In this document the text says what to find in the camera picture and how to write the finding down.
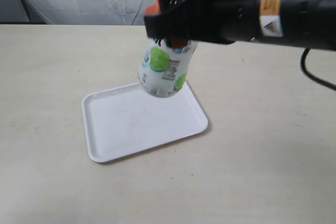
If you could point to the clear bottle white cap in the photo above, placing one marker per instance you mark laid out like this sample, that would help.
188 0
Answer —
163 69

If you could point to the white plastic tray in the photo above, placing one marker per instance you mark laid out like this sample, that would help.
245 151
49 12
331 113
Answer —
126 120

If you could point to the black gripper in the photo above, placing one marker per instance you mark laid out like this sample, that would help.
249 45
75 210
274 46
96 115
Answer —
214 21

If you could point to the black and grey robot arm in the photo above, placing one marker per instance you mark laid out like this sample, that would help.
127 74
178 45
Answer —
296 23

